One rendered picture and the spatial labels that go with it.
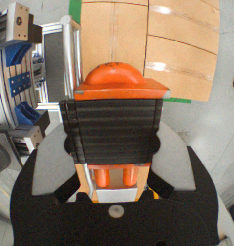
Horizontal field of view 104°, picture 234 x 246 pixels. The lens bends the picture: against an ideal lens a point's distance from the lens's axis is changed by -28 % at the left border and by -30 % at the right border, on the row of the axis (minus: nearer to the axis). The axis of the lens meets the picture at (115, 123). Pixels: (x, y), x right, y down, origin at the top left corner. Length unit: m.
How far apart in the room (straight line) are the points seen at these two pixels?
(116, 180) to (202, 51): 0.99
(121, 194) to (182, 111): 1.62
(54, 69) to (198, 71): 1.18
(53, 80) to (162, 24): 1.01
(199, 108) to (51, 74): 1.83
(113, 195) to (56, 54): 1.16
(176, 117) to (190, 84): 0.83
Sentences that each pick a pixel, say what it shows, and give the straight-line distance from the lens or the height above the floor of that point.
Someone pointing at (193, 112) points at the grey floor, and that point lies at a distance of 1.87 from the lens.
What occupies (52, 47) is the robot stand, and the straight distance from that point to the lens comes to 1.25.
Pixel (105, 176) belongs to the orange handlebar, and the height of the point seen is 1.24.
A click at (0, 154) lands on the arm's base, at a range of 0.60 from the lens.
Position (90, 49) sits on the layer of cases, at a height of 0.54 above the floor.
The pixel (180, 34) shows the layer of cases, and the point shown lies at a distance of 0.94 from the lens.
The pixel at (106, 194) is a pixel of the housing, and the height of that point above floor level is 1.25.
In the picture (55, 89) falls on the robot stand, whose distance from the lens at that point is 1.27.
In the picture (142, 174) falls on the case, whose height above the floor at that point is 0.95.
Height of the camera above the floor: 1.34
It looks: 60 degrees down
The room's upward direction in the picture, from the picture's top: 175 degrees clockwise
